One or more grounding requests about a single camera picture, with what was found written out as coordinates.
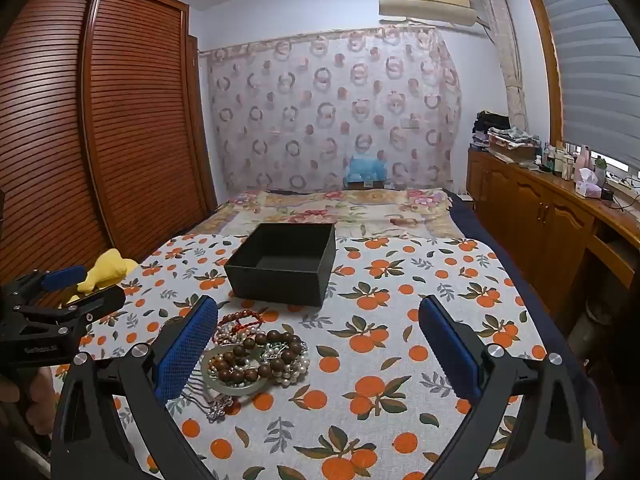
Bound green jade bangle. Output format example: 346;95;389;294
201;344;272;399

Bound black square box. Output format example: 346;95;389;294
223;222;337;307

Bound yellow cloth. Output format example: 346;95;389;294
65;249;139;306

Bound red bead bracelet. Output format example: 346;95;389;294
216;311;266;334

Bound pink tissue box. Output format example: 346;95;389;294
574;167;604;199

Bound beige wall air conditioner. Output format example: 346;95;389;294
378;0;478;26

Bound pile of folded clothes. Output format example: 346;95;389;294
472;110;544;162

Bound patterned pipe cover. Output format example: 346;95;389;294
476;0;530;133

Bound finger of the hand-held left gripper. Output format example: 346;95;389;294
57;284;127;325
15;266;89;295

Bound white power strip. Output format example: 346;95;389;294
604;172;640;192

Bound person's left hand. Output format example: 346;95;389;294
0;365;57;442

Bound ring pattern curtain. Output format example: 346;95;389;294
200;26;463;194

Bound orange fruit print blanket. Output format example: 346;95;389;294
50;232;551;480

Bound white pearl bracelet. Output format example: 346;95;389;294
259;342;312;387

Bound wooden window frame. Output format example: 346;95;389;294
520;0;567;147

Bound grey window blind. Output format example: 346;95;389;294
530;0;640;167

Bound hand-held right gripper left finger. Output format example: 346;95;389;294
50;295;221;480

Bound blue plush toy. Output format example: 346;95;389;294
344;154;389;183

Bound brown wooden bead bracelet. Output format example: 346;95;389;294
209;330;308;382

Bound brown slatted wooden wardrobe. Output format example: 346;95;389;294
0;0;219;311

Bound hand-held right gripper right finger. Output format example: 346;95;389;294
417;294;586;480

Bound navy bed sheet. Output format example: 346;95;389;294
444;189;618;461

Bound long wooden cabinet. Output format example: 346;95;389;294
466;147;640;322

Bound row of cosmetic bottles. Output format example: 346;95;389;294
541;142;592;181

